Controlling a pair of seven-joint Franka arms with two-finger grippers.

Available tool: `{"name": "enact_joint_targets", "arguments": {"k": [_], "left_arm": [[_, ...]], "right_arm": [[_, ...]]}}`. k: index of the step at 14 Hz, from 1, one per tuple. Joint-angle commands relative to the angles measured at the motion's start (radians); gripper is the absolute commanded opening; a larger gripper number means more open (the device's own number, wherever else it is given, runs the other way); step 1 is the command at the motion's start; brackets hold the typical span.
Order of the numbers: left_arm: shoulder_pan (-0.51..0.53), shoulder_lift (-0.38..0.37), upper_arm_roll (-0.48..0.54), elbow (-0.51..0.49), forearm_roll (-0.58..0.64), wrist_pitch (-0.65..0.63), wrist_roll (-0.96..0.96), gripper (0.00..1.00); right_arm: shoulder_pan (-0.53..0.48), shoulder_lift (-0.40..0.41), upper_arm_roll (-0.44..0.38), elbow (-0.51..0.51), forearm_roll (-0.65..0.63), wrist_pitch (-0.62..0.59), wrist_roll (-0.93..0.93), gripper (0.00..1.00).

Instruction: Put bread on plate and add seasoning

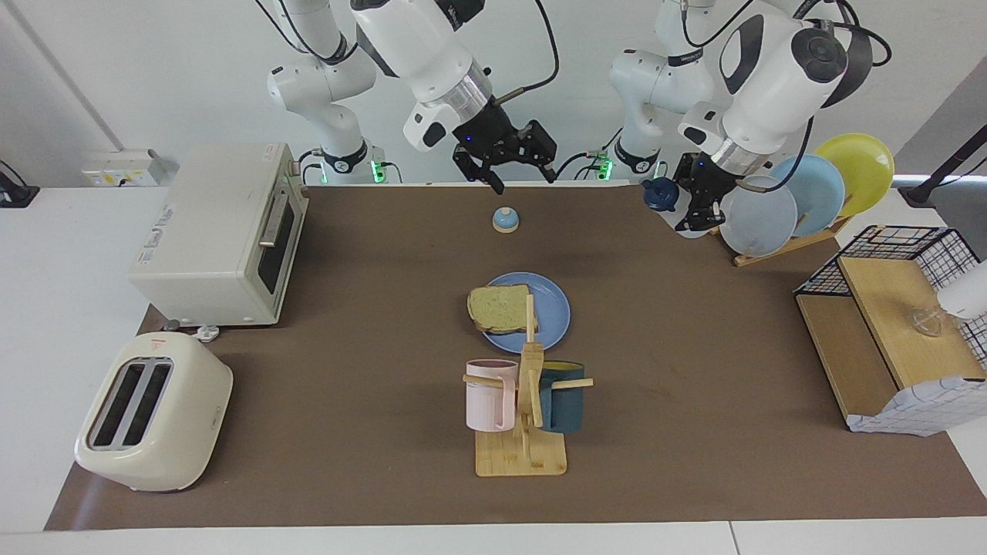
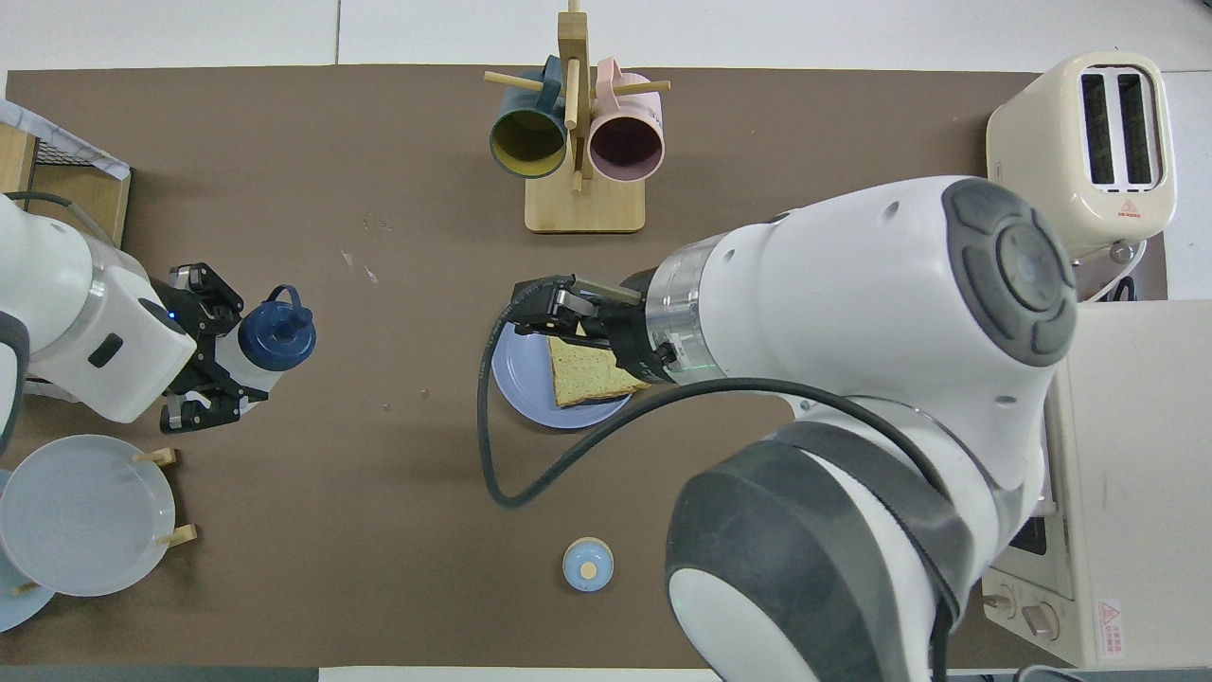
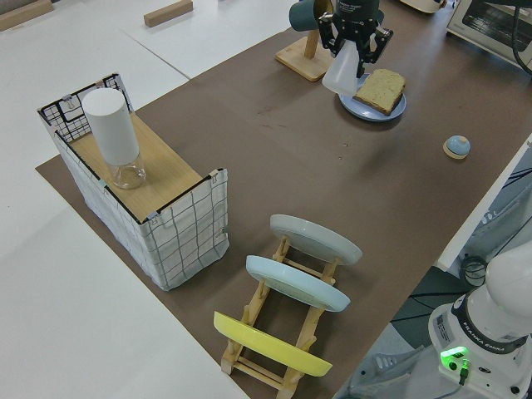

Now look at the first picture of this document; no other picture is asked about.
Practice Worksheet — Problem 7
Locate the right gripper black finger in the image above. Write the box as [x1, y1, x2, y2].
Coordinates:
[518, 119, 558, 183]
[453, 150, 506, 195]

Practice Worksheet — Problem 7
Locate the white seasoning bottle navy cap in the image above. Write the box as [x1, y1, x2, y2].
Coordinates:
[642, 177, 714, 240]

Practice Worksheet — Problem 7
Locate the toasted bread slice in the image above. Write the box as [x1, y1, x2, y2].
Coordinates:
[467, 284, 538, 335]

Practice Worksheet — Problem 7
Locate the grey round plate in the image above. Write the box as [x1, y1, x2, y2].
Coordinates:
[719, 176, 798, 257]

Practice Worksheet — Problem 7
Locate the wooden plate rack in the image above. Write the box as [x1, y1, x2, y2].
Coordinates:
[708, 216, 853, 267]

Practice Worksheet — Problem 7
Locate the light blue round plate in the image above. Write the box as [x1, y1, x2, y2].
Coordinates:
[771, 154, 847, 238]

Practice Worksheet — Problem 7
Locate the yellow round plate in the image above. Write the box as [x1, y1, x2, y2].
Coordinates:
[814, 133, 895, 219]

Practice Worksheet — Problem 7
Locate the brown table mat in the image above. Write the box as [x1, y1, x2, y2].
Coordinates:
[44, 185, 987, 531]

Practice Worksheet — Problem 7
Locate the wooden shelf box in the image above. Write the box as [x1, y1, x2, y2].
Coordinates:
[797, 256, 987, 421]

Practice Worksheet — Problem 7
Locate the pink ribbed mug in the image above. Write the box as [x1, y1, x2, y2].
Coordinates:
[465, 359, 520, 432]

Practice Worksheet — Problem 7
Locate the teal mug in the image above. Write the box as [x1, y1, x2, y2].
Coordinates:
[537, 361, 585, 432]

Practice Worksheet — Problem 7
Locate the white cylindrical object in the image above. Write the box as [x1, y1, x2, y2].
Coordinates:
[937, 261, 987, 321]

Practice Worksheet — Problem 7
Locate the white toaster oven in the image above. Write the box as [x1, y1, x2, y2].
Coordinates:
[127, 143, 309, 326]

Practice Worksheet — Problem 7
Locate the white checkered cloth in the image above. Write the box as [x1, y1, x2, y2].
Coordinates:
[846, 375, 987, 438]

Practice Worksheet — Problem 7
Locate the wooden mug rack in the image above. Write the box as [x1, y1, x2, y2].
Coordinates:
[463, 294, 595, 477]

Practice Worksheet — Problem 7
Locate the cream two-slot toaster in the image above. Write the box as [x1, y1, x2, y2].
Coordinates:
[75, 331, 234, 493]

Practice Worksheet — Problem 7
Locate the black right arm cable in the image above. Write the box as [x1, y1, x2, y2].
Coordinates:
[493, 0, 560, 105]

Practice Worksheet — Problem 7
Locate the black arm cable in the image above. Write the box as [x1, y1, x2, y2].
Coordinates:
[682, 0, 893, 193]
[493, 0, 560, 105]

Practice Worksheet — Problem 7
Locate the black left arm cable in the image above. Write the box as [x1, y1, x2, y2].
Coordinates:
[682, 0, 893, 193]

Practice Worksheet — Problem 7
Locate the black wire basket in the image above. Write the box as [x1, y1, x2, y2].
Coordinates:
[794, 225, 987, 363]

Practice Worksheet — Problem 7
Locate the white wall socket box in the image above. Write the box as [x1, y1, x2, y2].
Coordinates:
[81, 149, 178, 187]

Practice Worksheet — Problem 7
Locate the black clamp mount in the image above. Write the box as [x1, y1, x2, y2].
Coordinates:
[0, 160, 39, 209]

